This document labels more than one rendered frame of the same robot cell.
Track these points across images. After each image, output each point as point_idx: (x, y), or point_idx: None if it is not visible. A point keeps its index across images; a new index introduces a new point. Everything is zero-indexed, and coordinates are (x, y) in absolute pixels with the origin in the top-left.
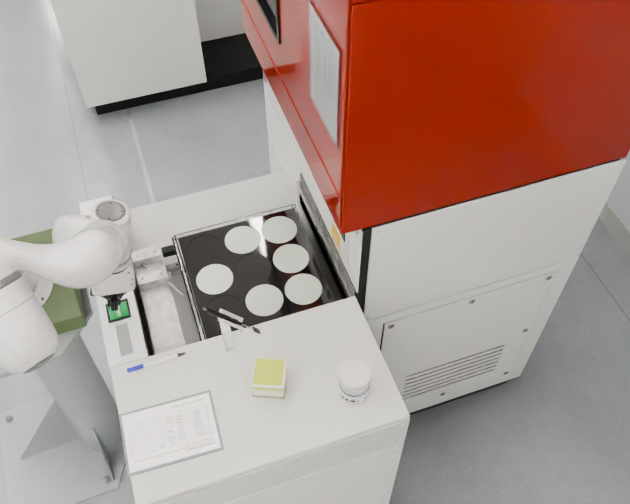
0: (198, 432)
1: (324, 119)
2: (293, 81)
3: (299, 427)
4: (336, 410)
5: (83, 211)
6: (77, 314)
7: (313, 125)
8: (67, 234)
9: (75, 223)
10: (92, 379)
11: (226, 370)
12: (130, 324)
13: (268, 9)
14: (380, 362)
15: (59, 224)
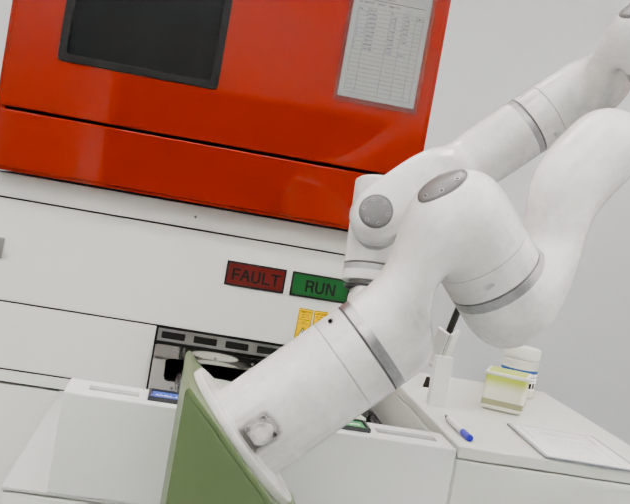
0: (571, 438)
1: (380, 100)
2: (263, 115)
3: (560, 415)
4: (537, 403)
5: (91, 393)
6: (291, 493)
7: (333, 136)
8: (448, 161)
9: (442, 148)
10: None
11: (476, 414)
12: (378, 427)
13: (158, 66)
14: (477, 382)
15: (426, 159)
